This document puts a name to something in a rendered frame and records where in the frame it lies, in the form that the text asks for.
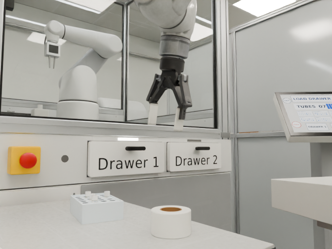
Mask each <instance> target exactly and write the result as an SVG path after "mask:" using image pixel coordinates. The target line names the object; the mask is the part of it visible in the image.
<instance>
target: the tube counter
mask: <svg viewBox="0 0 332 249"><path fill-rule="evenodd" d="M317 105H318V107H319V109H332V103H317Z"/></svg>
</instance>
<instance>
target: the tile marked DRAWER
mask: <svg viewBox="0 0 332 249"><path fill-rule="evenodd" d="M305 124H306V126H307V129H308V130H329V128H328V126H327V124H326V123H305Z"/></svg>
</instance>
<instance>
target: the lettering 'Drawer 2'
mask: <svg viewBox="0 0 332 249"><path fill-rule="evenodd" d="M214 156H216V155H214ZM177 157H179V158H180V159H181V163H180V164H179V165H177ZM188 159H191V158H188ZM193 159H194V158H193ZM202 159H204V161H202ZM202 159H201V163H202V162H205V161H206V160H205V158H202ZM216 159H217V156H216ZM216 159H215V161H216ZM196 161H197V163H198V165H199V162H198V159H197V158H196ZM199 161H200V158H199ZM215 161H214V163H213V164H217V163H215ZM189 162H190V161H188V165H189ZM181 164H182V158H181V157H180V156H176V166H180V165H181ZM194 164H195V165H196V162H195V159H194ZM202 164H203V163H202ZM190 165H192V159H191V164H190ZM190 165H189V166H190ZM204 165H205V164H204Z"/></svg>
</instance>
